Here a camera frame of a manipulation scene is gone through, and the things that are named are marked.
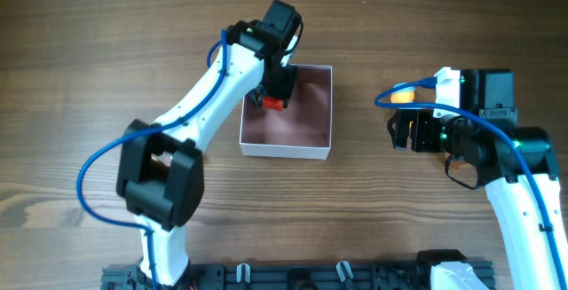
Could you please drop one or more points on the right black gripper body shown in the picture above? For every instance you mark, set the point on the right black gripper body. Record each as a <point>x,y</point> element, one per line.
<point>420,131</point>

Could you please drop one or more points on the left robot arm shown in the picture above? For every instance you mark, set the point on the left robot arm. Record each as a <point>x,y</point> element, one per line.
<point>161,170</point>

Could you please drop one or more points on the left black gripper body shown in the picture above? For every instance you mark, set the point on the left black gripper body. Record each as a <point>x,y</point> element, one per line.
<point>279,82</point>

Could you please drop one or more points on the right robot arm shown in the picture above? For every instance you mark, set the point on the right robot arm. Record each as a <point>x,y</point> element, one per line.
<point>470,116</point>

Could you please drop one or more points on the white box pink interior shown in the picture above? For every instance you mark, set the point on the white box pink interior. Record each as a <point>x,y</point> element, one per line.
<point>302,130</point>

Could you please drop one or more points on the yellow duck toy blue hat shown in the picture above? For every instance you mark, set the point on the yellow duck toy blue hat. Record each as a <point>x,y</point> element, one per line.
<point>403,96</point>

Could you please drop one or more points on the black mounting rail base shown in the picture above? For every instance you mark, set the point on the black mounting rail base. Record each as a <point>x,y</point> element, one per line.
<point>377,275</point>

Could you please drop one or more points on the brown plush capybara toy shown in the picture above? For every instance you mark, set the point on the brown plush capybara toy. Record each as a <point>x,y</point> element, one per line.
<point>454,163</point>

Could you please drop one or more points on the red toy truck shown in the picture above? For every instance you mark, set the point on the red toy truck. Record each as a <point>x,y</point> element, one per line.
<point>273,103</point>

